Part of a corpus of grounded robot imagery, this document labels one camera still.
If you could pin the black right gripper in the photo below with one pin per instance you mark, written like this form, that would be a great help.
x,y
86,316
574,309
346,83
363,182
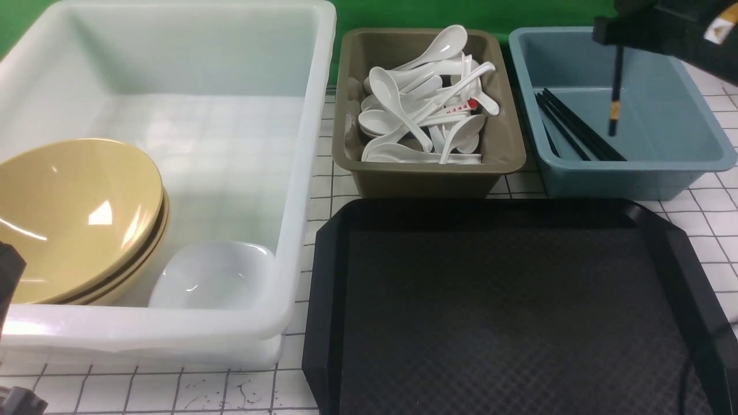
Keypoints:
x,y
702,33

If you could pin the black chopstick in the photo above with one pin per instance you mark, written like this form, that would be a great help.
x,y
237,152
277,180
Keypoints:
x,y
614,112

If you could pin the yellow noodle bowl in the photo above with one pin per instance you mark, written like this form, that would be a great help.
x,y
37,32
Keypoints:
x,y
114,286
75,211

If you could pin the yellow noodle bowl in tub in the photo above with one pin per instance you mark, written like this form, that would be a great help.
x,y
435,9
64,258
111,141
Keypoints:
x,y
114,286

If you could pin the blue chopstick bin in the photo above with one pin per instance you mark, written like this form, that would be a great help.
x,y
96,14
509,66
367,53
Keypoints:
x,y
666,131

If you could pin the black chopsticks in blue bin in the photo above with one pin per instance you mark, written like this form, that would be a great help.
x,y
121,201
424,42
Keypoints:
x,y
586,143

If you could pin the olive green spoon bin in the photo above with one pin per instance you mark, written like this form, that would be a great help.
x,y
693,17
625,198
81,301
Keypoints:
x,y
502,146

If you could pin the pile of white soup spoons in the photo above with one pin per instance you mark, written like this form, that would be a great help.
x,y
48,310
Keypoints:
x,y
429,110

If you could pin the black serving tray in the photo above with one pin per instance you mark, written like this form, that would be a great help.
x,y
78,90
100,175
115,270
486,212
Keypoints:
x,y
529,306

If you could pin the large white plastic tub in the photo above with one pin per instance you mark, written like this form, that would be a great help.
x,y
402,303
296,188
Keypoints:
x,y
227,101

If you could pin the white side dish in tub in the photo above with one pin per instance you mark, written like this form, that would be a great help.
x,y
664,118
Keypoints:
x,y
213,275

